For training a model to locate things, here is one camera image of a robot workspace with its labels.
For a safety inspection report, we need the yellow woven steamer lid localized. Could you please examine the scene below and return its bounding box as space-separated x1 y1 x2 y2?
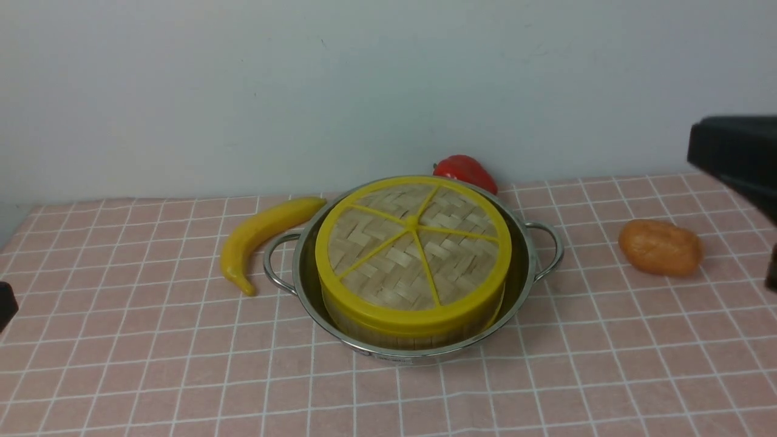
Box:
314 176 512 342

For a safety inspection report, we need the yellow bamboo steamer basket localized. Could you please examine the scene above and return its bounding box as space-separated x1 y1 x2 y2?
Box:
322 280 505 350

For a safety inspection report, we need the stainless steel pot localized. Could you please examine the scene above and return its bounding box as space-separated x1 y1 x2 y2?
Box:
263 178 565 364

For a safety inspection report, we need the red bell pepper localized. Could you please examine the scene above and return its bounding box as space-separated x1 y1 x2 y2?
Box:
433 154 498 195

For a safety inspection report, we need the yellow banana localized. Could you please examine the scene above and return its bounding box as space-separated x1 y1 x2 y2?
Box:
220 197 327 297

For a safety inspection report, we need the pink checkered tablecloth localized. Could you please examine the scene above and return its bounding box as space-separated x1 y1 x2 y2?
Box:
1 174 776 436

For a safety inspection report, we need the black left gripper tip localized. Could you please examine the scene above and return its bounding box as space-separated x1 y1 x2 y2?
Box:
0 280 19 334

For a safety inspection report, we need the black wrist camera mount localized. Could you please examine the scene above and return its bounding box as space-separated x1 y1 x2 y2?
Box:
687 115 776 224

